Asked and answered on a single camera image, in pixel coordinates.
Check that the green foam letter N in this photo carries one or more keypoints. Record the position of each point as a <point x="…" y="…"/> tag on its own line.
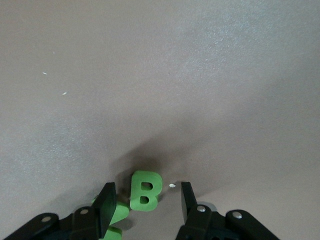
<point x="121" y="211"/>

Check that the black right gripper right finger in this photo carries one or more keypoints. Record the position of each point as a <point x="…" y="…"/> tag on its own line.
<point x="192" y="215"/>

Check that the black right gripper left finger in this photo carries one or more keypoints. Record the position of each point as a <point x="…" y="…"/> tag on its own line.
<point x="105" y="207"/>

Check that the green foam letter B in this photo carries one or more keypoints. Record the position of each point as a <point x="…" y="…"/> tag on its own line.
<point x="135" y="192"/>

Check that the small white crumb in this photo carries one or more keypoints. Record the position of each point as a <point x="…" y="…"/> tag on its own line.
<point x="171" y="185"/>

